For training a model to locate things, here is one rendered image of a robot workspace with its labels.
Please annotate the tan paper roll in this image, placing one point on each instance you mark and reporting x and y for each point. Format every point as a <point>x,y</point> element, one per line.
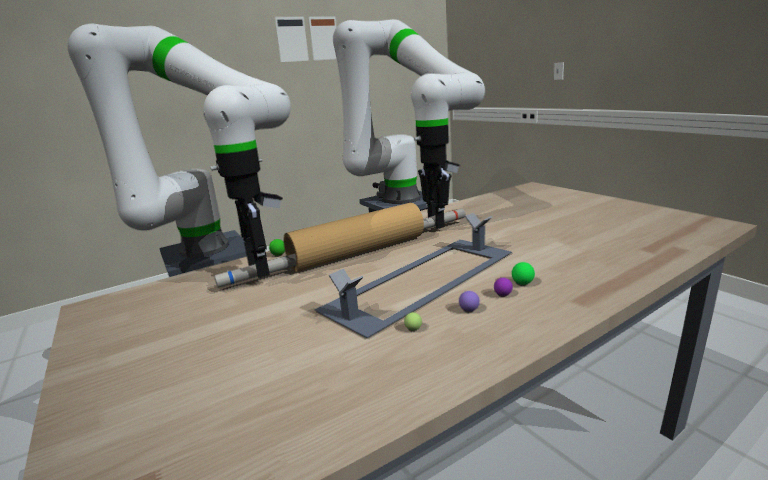
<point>339,239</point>

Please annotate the purple ball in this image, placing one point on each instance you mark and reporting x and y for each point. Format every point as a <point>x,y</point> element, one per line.
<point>469,301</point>
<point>503,286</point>

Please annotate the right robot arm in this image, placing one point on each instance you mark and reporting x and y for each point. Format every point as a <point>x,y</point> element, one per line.
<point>102,56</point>

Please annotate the grey metal bar with blue band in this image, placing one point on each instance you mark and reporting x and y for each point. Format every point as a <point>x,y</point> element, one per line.
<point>288,261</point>

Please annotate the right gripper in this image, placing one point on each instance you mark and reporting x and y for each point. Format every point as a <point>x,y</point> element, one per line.
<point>244,189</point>

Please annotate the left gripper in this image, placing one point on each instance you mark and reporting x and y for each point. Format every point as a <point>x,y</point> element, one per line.
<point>434,182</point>

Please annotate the green ball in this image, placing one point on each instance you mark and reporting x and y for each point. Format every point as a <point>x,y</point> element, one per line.
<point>523,273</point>
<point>413,321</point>
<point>276,247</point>

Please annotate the grey rectangular rack with two cradles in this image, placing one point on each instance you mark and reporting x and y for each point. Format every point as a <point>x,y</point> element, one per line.
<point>366,324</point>

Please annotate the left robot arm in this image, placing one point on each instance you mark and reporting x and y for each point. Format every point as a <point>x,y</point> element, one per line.
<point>443,86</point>

